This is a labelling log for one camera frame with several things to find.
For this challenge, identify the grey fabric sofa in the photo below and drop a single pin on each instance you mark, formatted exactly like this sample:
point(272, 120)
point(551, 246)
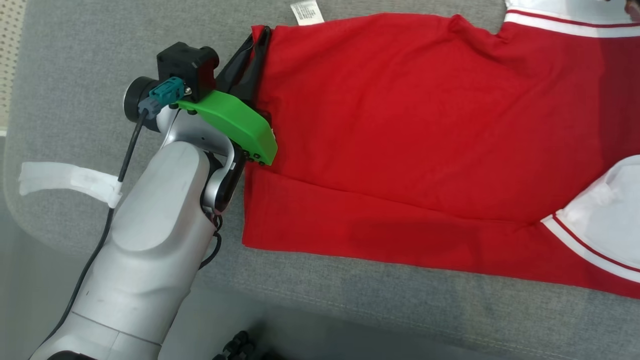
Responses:
point(400, 310)

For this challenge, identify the red jersey with white sleeves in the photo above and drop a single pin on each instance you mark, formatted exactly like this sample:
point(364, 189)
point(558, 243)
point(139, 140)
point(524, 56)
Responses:
point(400, 125)

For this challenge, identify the white tape strip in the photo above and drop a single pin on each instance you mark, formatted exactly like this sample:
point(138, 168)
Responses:
point(65, 177)

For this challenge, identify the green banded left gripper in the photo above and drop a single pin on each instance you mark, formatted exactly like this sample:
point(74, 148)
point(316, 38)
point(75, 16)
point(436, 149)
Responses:
point(240, 125)

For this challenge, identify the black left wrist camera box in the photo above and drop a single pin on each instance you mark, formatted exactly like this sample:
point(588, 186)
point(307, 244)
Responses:
point(185, 62)

